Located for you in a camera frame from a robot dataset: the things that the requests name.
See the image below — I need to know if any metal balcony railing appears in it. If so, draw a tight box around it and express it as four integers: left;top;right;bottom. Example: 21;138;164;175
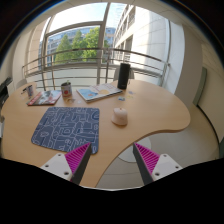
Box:
21;47;171;91

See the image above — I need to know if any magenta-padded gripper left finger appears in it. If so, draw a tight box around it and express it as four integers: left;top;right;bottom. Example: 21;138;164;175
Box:
40;142;93;185

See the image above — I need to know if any white chair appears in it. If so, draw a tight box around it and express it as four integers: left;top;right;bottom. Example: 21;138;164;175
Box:
113;64;135;82
15;78;28;89

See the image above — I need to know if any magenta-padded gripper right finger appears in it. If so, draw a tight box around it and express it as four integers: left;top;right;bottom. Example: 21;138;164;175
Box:
132;142;184;186

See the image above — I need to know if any small potted plant cup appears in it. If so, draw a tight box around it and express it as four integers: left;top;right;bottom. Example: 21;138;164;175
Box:
60;80;73;98

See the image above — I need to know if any large glass window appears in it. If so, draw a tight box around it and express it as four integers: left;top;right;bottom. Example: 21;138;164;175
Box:
39;3;118;68

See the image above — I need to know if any red cover magazine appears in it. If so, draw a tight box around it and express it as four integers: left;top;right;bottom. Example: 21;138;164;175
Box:
26;89;63;107

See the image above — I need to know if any blue patterned mouse pad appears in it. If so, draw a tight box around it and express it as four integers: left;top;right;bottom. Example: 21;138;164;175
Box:
30;106;101;155

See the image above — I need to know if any black cylindrical bottle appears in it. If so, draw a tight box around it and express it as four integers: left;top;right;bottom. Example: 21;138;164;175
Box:
116;62;132;90

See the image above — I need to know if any white computer mouse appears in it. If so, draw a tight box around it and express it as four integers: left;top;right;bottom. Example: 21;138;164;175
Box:
111;107;129;127

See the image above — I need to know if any black printer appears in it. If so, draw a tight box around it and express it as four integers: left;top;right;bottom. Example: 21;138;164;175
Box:
0;77;14;101

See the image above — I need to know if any light blue cover magazine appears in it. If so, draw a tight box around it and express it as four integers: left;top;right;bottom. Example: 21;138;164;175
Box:
76;82;124;103

